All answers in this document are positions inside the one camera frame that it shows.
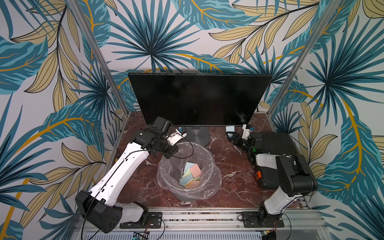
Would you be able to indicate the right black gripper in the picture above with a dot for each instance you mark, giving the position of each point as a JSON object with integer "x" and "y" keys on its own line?
{"x": 237, "y": 139}

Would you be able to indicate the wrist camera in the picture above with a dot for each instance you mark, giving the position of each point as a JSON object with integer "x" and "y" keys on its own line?
{"x": 247, "y": 129}
{"x": 175, "y": 137}

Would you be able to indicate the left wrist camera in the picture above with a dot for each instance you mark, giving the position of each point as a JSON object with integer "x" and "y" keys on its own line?
{"x": 175, "y": 137}

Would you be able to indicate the black computer monitor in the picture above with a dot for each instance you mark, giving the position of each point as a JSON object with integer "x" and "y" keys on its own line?
{"x": 199, "y": 99}

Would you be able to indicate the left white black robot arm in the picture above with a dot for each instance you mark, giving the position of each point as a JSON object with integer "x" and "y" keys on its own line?
{"x": 99, "y": 205}

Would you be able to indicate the aluminium front rail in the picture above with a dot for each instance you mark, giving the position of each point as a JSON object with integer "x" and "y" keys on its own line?
{"x": 228, "y": 219}

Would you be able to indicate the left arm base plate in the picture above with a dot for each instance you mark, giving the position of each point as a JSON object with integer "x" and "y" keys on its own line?
{"x": 151, "y": 220}

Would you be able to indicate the grey round monitor stand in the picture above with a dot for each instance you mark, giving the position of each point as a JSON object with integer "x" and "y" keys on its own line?
{"x": 198, "y": 135}

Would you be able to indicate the green sticky note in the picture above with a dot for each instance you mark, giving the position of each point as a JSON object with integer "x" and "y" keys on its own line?
{"x": 187, "y": 173}

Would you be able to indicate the mesh waste bin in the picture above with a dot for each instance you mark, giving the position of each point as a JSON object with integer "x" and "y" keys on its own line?
{"x": 189, "y": 174}

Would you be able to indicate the aluminium frame post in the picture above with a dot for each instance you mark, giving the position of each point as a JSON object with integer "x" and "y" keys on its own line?
{"x": 86, "y": 28}
{"x": 319, "y": 28}

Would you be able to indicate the blue sticky note in bin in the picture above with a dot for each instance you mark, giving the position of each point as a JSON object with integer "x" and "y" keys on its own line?
{"x": 188, "y": 166}

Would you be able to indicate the right aluminium frame post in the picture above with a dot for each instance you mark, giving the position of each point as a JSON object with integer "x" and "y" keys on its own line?
{"x": 319, "y": 28}

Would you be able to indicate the left aluminium frame post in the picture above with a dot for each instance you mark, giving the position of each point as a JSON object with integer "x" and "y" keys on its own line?
{"x": 86, "y": 28}

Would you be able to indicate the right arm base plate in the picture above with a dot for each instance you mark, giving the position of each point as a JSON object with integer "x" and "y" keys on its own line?
{"x": 261, "y": 220}

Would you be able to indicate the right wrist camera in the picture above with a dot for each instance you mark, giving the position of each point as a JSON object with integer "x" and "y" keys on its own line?
{"x": 247, "y": 129}

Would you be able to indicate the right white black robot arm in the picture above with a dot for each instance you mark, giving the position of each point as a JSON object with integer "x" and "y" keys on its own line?
{"x": 278, "y": 167}

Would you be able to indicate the clear plastic bin liner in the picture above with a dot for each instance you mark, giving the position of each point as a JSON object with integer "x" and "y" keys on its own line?
{"x": 210, "y": 183}

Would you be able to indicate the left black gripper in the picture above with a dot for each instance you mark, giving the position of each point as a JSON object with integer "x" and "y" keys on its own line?
{"x": 173, "y": 149}

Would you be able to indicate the blue sticky note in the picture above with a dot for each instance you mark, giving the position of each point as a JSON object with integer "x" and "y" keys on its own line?
{"x": 186, "y": 180}
{"x": 230, "y": 128}
{"x": 188, "y": 166}

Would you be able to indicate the black plastic tool case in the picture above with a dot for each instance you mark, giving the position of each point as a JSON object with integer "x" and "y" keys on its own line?
{"x": 262, "y": 154}

